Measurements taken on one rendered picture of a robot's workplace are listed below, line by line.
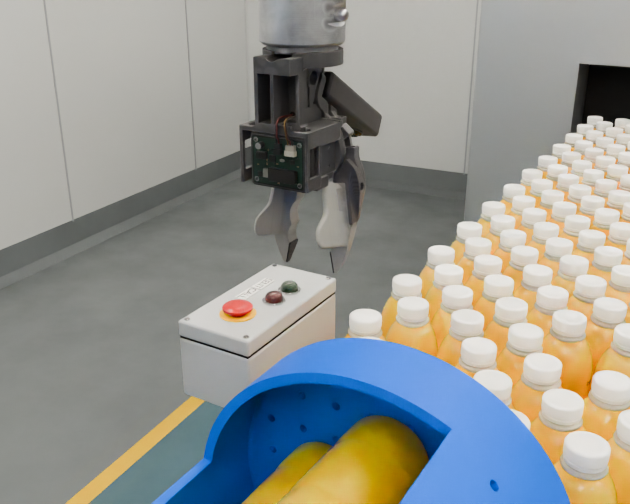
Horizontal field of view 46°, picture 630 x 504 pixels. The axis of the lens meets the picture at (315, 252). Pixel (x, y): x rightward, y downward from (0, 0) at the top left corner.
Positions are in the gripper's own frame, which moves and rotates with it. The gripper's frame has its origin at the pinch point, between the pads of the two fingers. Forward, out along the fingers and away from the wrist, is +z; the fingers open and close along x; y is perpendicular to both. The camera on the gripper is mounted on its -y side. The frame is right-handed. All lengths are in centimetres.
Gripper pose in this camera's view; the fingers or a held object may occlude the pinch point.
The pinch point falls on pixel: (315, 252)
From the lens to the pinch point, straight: 73.5
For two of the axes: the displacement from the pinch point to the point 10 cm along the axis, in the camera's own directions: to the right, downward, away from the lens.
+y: -5.1, 3.2, -8.0
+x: 8.6, 1.9, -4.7
